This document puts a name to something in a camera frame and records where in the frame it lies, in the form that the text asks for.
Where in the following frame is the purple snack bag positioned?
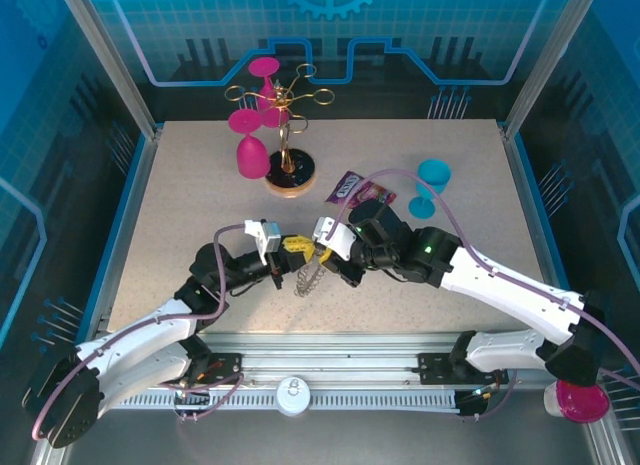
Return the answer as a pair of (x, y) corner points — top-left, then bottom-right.
(324, 170), (398, 210)

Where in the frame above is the gold glass rack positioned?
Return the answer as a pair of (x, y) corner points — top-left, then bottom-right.
(223, 62), (332, 201)

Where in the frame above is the teal plastic goblet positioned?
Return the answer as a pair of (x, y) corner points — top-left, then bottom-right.
(407, 157), (453, 221)

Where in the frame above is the pink plastic goblet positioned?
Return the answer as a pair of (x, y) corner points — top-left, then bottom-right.
(248, 56), (282, 112)
(227, 108), (271, 181)
(261, 106), (292, 129)

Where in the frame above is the white round knob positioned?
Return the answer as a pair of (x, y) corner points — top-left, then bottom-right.
(275, 375), (313, 417)

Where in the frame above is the pink and white cup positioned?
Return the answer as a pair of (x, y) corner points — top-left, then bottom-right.
(543, 379), (612, 426)

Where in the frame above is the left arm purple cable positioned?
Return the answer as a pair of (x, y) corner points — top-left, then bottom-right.
(30, 223), (252, 442)

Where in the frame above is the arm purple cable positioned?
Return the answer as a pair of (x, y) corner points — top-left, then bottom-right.
(332, 169), (640, 422)
(30, 223), (252, 442)

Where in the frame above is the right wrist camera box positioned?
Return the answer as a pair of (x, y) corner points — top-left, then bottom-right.
(311, 215), (360, 262)

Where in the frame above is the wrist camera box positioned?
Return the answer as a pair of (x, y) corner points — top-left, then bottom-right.
(243, 218), (282, 267)
(311, 215), (360, 262)

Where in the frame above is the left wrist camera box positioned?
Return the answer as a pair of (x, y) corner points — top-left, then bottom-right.
(243, 218), (282, 267)

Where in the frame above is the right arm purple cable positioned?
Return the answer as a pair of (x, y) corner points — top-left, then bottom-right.
(332, 169), (640, 422)

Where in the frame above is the aluminium front rail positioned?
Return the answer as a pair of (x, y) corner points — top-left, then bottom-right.
(97, 331), (566, 382)

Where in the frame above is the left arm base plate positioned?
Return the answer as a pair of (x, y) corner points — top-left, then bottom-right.
(179, 351), (247, 387)

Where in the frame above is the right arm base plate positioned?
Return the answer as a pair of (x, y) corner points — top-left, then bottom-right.
(416, 351), (512, 387)

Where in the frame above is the slotted grey cable duct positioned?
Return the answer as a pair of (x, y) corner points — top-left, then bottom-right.
(107, 388), (462, 412)

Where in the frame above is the aluminium frame post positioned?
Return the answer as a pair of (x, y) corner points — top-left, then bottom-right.
(501, 0), (604, 142)
(55, 0), (165, 142)

